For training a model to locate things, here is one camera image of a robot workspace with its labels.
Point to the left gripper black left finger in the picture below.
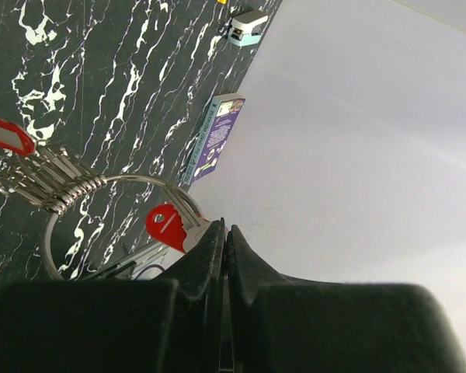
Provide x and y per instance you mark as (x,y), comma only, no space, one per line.
(171,323)

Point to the purple booklet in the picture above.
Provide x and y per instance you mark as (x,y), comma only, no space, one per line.
(220,118)

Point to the metal keyring with keys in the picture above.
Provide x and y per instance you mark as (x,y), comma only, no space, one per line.
(54,177)

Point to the red key with silver blade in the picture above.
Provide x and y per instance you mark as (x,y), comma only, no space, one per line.
(14,138)

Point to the red tag key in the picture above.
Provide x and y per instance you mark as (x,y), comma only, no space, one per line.
(166,224)

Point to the light blue stapler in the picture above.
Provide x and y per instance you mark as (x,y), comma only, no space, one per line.
(244,29)

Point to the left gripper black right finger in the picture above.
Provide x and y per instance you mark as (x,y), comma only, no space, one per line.
(286,324)

